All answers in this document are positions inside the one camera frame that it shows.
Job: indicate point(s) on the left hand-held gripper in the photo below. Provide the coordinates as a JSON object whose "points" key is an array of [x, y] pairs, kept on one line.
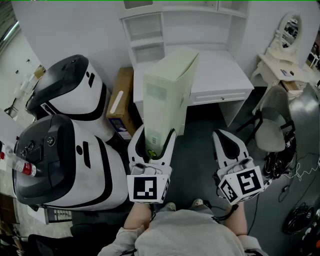
{"points": [[145, 190]]}

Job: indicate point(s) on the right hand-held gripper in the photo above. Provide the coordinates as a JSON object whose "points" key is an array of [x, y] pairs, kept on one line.
{"points": [[247, 182]]}

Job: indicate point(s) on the pale green box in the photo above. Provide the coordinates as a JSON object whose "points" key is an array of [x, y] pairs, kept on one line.
{"points": [[165, 100]]}

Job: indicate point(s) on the person's left forearm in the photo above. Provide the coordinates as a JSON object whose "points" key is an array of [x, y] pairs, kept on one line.
{"points": [[137, 215]]}

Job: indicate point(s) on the person's right forearm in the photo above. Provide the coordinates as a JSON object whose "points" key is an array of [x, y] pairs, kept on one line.
{"points": [[236, 220]]}

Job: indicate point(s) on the white desk with hutch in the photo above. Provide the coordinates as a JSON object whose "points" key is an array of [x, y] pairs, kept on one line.
{"points": [[220, 75]]}

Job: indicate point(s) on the grey padded chair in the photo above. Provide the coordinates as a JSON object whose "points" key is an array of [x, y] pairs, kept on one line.
{"points": [[271, 125]]}

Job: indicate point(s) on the person's left shoe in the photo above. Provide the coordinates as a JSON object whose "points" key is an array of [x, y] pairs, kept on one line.
{"points": [[170, 206]]}

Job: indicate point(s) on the person's shoe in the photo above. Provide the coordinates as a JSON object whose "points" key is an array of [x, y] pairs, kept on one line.
{"points": [[197, 202], [170, 206]]}

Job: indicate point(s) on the person's right shoe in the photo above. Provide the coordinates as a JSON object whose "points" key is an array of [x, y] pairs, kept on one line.
{"points": [[197, 202]]}

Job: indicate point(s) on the brown cardboard box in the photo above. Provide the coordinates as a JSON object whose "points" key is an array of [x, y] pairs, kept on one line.
{"points": [[120, 100]]}

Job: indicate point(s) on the white and black robot housing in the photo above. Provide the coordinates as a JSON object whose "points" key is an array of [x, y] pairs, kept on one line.
{"points": [[75, 170], [82, 90]]}

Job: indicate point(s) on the person's grey shirt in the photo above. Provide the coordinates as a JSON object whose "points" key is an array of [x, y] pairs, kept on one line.
{"points": [[187, 232]]}

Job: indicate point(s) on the cream ornate dressing table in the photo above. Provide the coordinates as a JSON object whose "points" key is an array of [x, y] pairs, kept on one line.
{"points": [[275, 67]]}

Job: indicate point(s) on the blue and white card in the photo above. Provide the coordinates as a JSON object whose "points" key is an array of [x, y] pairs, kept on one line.
{"points": [[285, 72]]}

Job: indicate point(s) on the clear plastic water bottle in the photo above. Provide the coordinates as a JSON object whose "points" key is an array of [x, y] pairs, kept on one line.
{"points": [[22, 166]]}

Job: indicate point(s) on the oval cream framed mirror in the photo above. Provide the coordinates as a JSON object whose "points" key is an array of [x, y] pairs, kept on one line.
{"points": [[290, 30]]}

